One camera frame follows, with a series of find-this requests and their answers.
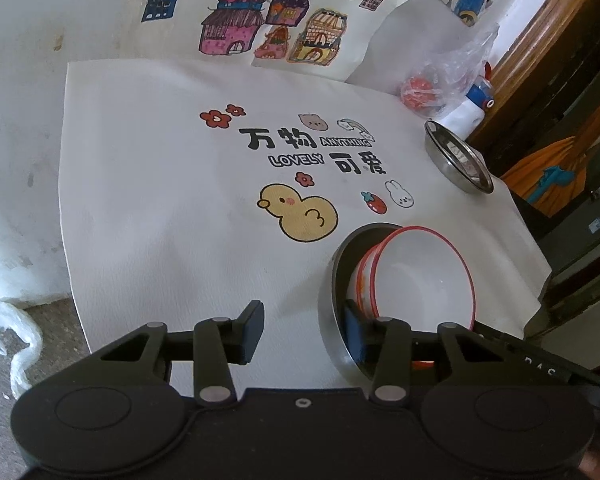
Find deep stainless steel bowl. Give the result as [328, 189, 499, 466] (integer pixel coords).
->
[319, 222, 481, 386]

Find red round object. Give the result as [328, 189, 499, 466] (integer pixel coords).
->
[400, 74, 438, 110]

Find coloured houses drawing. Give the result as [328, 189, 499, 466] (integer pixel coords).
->
[140, 0, 416, 81]

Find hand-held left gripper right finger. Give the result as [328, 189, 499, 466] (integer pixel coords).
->
[342, 300, 503, 407]

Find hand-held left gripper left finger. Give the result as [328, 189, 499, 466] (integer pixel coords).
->
[99, 300, 267, 407]

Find grey appliance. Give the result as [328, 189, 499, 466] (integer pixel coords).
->
[535, 195, 600, 281]

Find stainless steel plate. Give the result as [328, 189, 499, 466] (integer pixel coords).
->
[427, 122, 493, 192]

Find small steel bowl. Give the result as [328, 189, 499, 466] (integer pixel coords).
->
[424, 120, 495, 195]

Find white ceramic bowl red rim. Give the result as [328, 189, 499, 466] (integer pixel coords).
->
[346, 242, 436, 368]

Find white ceramic bowl pink flowers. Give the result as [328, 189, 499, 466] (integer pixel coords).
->
[367, 226, 478, 333]

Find white printed cloth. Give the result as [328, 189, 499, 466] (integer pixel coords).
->
[57, 57, 553, 396]

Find white water bottle blue lid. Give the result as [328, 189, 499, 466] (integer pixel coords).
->
[437, 62, 496, 136]

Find white plastic bag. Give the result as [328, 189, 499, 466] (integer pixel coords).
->
[0, 300, 45, 401]

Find wooden door frame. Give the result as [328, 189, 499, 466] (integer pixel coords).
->
[467, 0, 600, 156]

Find clear plastic bag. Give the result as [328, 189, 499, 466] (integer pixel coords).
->
[399, 22, 498, 116]

